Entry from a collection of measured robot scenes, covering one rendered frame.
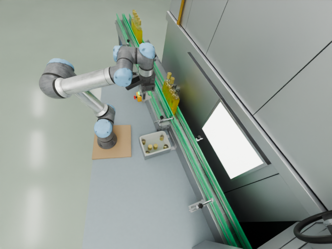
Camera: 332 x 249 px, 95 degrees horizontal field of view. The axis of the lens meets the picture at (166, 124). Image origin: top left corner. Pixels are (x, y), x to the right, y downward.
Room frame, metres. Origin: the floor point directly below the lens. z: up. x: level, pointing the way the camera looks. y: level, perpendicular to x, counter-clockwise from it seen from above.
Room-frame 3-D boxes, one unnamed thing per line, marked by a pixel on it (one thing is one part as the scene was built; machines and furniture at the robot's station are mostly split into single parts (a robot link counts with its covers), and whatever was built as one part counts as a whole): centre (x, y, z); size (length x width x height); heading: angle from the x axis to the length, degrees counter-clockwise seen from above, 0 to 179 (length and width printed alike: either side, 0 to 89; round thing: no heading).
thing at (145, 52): (0.67, 0.19, 1.48); 0.09 x 0.08 x 0.11; 107
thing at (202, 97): (0.74, -0.27, 1.15); 0.90 x 0.03 x 0.34; 35
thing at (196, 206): (0.18, -0.34, 0.90); 0.17 x 0.05 x 0.23; 125
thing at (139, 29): (1.72, 0.58, 1.02); 0.06 x 0.06 x 0.28; 35
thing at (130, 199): (0.73, -0.20, 0.73); 1.58 x 1.52 x 0.04; 21
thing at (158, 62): (1.48, 0.29, 0.84); 0.95 x 0.09 x 0.11; 35
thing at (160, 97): (1.49, 0.49, 0.92); 1.75 x 0.01 x 0.08; 35
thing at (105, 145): (0.48, 0.42, 0.82); 0.15 x 0.15 x 0.10
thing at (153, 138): (0.56, 0.04, 0.80); 0.22 x 0.17 x 0.09; 125
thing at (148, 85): (0.68, 0.18, 1.32); 0.09 x 0.08 x 0.12; 124
